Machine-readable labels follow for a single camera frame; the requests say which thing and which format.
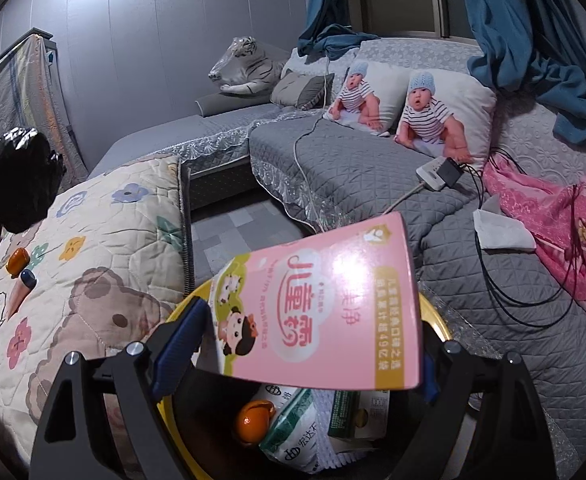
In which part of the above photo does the grey square pillow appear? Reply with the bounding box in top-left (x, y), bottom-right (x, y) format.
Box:
top-left (270, 70), bottom-right (335, 111)

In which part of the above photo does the small orange toy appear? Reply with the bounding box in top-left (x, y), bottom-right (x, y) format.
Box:
top-left (7, 249), bottom-right (30, 277)

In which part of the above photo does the pink cloth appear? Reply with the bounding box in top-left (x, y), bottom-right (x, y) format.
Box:
top-left (482, 160), bottom-right (586, 331)

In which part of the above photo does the yellow trash bin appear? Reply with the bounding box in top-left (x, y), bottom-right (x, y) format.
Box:
top-left (155, 280), bottom-right (454, 480)

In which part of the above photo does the white paper tissue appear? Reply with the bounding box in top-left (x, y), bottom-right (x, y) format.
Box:
top-left (473, 207), bottom-right (538, 252)

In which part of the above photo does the orange round toy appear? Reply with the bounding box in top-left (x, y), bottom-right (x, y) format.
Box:
top-left (235, 400), bottom-right (276, 447)

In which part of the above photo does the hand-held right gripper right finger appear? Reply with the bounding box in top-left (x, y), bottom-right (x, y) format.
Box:
top-left (398, 320), bottom-right (556, 480)

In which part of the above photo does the black cable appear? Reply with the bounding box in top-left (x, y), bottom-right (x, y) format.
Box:
top-left (474, 147), bottom-right (586, 317)

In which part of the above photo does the baby print pillow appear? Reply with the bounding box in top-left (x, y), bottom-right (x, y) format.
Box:
top-left (323, 57), bottom-right (414, 136)
top-left (395, 67), bottom-right (498, 161)

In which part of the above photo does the white power strip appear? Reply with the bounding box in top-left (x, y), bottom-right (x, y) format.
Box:
top-left (417, 156), bottom-right (454, 192)

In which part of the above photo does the green white paper packet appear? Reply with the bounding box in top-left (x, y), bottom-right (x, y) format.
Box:
top-left (327, 389), bottom-right (391, 443)

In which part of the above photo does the pink cardboard box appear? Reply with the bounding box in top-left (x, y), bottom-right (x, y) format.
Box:
top-left (208, 211), bottom-right (424, 392)

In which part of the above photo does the white tiger plush toy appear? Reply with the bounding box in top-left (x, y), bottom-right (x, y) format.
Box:
top-left (208, 36), bottom-right (286, 96)

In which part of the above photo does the white green tissue pack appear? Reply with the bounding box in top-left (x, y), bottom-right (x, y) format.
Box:
top-left (250, 385), bottom-right (324, 476)

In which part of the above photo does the striped hanging sheet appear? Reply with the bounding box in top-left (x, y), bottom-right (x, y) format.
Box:
top-left (0, 30), bottom-right (81, 186)

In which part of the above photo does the smooth grey bed sheet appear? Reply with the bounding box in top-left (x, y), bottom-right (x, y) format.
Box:
top-left (88, 105), bottom-right (304, 181)

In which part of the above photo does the black power adapter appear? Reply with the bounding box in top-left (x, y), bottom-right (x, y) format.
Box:
top-left (440, 159), bottom-right (466, 190)

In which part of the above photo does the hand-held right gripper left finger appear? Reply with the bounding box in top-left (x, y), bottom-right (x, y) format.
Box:
top-left (30, 296), bottom-right (214, 480)

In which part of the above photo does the grey bolster pillow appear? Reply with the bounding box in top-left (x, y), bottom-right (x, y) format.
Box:
top-left (195, 91), bottom-right (255, 118)

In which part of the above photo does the black plastic bag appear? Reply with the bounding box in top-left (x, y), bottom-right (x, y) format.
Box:
top-left (0, 127), bottom-right (68, 235)

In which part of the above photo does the white cable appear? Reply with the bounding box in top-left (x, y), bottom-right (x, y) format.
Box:
top-left (293, 50), bottom-right (335, 235)

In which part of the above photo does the grey quilted bed cover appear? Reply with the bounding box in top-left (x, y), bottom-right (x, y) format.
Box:
top-left (248, 37), bottom-right (586, 480)

